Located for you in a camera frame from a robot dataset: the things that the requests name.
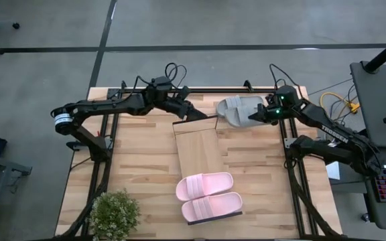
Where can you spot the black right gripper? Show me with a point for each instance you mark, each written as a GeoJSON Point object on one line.
{"type": "Point", "coordinates": [273, 114]}

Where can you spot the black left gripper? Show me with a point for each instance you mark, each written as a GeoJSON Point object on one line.
{"type": "Point", "coordinates": [178, 107]}

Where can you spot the grey rubber slide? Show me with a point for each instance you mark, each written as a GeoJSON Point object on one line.
{"type": "Point", "coordinates": [236, 103]}
{"type": "Point", "coordinates": [241, 120]}

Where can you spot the light wooden board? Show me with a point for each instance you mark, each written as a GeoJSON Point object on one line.
{"type": "Point", "coordinates": [196, 150]}

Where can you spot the pink rubber slide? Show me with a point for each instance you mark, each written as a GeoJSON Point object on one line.
{"type": "Point", "coordinates": [213, 205]}
{"type": "Point", "coordinates": [206, 184]}

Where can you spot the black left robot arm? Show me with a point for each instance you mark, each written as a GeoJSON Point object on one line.
{"type": "Point", "coordinates": [112, 105]}

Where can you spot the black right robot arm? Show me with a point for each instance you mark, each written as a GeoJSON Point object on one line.
{"type": "Point", "coordinates": [330, 127]}

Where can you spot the white paper sheet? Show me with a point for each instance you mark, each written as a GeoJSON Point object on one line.
{"type": "Point", "coordinates": [333, 172]}

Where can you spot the green potted plant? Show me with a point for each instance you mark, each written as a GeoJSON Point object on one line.
{"type": "Point", "coordinates": [114, 214]}

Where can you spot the black pole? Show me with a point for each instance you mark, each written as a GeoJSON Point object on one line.
{"type": "Point", "coordinates": [384, 53]}

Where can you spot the grey metal side table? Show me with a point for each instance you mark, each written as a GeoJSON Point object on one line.
{"type": "Point", "coordinates": [2, 161]}

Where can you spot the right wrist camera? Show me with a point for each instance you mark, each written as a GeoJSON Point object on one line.
{"type": "Point", "coordinates": [270, 99]}

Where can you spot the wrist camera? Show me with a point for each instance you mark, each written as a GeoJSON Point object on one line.
{"type": "Point", "coordinates": [183, 93]}
{"type": "Point", "coordinates": [270, 99]}

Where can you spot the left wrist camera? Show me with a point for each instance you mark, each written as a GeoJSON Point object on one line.
{"type": "Point", "coordinates": [183, 93]}

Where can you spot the black aluminium table frame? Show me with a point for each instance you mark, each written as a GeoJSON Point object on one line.
{"type": "Point", "coordinates": [220, 90]}

